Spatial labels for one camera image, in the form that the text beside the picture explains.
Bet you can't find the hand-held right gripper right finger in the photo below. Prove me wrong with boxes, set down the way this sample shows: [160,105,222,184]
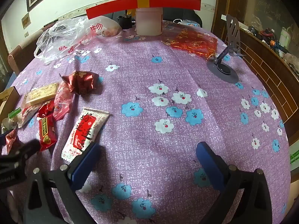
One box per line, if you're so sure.
[196,141,274,224]

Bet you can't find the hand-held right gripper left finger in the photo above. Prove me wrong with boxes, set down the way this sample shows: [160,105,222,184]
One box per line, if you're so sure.
[23,142,102,224]

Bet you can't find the dark red foil candy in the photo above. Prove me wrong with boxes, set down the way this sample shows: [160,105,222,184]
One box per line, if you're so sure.
[4,129,20,155]

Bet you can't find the red and yellow snack packet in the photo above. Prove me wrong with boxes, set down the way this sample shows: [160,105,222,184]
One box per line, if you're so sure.
[37,115,58,152]

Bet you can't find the white red label snack packet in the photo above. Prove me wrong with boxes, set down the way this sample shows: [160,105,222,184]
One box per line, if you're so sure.
[61,107,110,165]

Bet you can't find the cardboard box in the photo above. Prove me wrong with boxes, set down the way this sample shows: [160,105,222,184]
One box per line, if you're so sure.
[0,86,21,124]

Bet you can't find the beige snack packet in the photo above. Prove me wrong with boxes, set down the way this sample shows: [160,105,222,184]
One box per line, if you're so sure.
[22,82,59,108]

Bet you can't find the dark red snack packet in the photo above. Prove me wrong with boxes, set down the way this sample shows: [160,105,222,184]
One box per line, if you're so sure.
[59,71,100,96]

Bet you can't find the clear green snack packet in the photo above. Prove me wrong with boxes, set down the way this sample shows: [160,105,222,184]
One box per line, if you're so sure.
[2,108,21,131]

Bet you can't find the white and red snack packet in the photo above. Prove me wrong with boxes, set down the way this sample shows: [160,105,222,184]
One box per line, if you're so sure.
[17,103,45,129]

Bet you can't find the small red candy packet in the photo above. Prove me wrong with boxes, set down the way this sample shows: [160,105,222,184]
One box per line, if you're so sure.
[37,100,55,118]

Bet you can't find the pink snack packet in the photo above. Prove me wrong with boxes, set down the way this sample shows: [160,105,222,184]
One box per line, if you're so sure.
[53,83,75,121]

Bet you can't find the brown armchair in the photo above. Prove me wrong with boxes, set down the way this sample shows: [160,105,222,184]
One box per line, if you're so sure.
[8,24,55,75]

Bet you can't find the green box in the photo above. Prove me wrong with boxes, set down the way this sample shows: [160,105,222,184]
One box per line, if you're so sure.
[290,149,299,171]

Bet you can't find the grey phone stand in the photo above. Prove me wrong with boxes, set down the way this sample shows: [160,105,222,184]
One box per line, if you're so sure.
[207,14,247,83]

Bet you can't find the wooden sideboard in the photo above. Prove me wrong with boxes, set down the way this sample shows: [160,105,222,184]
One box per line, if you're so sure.
[217,14,299,143]

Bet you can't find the clear plastic bag red print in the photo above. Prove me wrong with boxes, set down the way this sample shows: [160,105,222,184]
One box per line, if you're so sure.
[34,16,122,63]

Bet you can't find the purple floral tablecloth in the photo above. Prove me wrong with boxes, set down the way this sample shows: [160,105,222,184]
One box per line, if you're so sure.
[9,20,291,224]

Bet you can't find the red cellophane wrapper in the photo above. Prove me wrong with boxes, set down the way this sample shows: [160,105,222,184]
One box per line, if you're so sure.
[163,29,218,59]

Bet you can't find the blue and white packet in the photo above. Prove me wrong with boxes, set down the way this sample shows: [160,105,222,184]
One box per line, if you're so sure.
[181,20,200,28]

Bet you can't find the black round container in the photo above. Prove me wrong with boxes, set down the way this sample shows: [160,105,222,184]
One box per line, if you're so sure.
[117,15,136,30]

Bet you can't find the white bottle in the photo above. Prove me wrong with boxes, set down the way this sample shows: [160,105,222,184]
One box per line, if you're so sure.
[280,27,294,52]

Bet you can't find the white plastic jar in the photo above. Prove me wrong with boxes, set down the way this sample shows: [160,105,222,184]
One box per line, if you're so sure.
[135,7,163,36]

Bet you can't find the black sofa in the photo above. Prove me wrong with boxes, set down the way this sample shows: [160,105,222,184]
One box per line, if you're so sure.
[103,7,202,27]

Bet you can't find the long red flat box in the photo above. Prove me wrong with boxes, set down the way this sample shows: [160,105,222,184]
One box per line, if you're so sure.
[86,0,202,19]

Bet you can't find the small wall plaque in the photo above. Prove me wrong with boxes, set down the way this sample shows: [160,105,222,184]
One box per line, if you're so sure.
[21,13,31,29]

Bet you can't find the pile of cables and tools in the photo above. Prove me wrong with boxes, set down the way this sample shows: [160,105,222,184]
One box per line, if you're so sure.
[248,24,299,75]

